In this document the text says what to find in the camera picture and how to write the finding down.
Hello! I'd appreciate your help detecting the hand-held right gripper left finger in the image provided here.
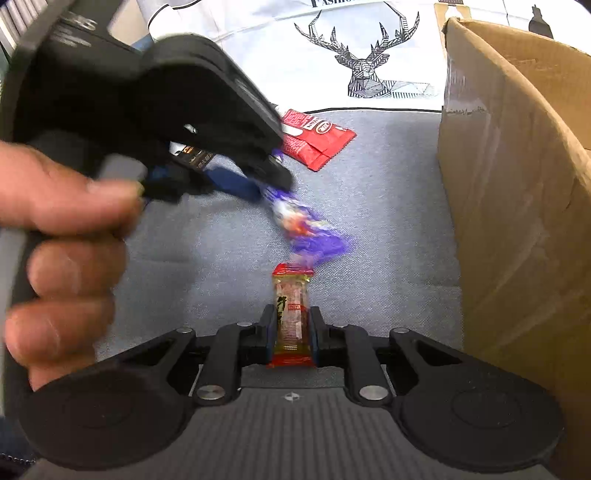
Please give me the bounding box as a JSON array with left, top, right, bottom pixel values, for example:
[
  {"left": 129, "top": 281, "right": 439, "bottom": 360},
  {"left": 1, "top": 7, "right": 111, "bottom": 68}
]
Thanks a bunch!
[{"left": 108, "top": 305, "right": 279, "bottom": 408}]

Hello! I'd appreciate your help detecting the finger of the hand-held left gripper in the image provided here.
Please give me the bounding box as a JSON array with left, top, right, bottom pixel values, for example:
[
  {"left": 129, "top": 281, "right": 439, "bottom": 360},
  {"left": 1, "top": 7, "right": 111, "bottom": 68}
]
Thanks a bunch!
[
  {"left": 240, "top": 150, "right": 296, "bottom": 193},
  {"left": 137, "top": 162, "right": 263, "bottom": 205}
]

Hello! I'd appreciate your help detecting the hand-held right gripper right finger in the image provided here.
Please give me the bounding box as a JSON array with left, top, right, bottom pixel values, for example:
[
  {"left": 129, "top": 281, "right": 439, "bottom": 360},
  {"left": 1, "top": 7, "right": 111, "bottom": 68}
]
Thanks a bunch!
[{"left": 308, "top": 305, "right": 485, "bottom": 408}]

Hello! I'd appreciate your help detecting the small red yellow snack bar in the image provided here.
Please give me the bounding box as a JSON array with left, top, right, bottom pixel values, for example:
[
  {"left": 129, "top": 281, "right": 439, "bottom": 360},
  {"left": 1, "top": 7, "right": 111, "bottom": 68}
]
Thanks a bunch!
[{"left": 266, "top": 263, "right": 317, "bottom": 369}]

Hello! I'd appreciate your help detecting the purple snack packet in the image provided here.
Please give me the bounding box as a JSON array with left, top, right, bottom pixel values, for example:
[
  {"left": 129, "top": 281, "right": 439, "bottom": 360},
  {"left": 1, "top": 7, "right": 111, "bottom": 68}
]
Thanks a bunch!
[{"left": 259, "top": 148, "right": 355, "bottom": 269}]

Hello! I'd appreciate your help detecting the cardboard box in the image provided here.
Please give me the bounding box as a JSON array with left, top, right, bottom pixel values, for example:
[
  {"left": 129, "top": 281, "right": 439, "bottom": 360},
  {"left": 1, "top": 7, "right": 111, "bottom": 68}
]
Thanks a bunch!
[{"left": 436, "top": 16, "right": 591, "bottom": 480}]

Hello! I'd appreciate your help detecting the person's left hand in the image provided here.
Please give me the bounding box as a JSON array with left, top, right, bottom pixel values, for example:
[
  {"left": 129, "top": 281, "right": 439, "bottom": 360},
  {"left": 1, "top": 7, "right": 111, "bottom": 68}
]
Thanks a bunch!
[{"left": 0, "top": 138, "right": 145, "bottom": 394}]

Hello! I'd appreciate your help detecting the dark brown snack packet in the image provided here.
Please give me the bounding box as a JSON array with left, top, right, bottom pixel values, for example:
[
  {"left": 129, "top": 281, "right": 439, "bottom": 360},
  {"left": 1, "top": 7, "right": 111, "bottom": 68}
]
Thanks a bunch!
[{"left": 169, "top": 141, "right": 214, "bottom": 170}]

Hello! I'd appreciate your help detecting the red snack packet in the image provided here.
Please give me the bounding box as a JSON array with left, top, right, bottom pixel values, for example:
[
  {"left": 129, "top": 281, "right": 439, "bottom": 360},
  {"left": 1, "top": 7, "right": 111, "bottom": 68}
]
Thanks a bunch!
[{"left": 279, "top": 109, "right": 358, "bottom": 173}]

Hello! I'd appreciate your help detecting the deer printed bed sheet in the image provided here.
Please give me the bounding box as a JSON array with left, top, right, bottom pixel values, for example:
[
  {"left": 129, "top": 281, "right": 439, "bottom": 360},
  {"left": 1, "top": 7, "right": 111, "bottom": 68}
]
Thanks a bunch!
[{"left": 95, "top": 0, "right": 591, "bottom": 367}]

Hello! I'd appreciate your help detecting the grey curtain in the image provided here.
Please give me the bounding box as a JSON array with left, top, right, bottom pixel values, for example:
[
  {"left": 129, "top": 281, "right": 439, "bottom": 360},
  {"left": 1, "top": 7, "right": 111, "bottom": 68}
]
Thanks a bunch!
[{"left": 0, "top": 0, "right": 37, "bottom": 51}]

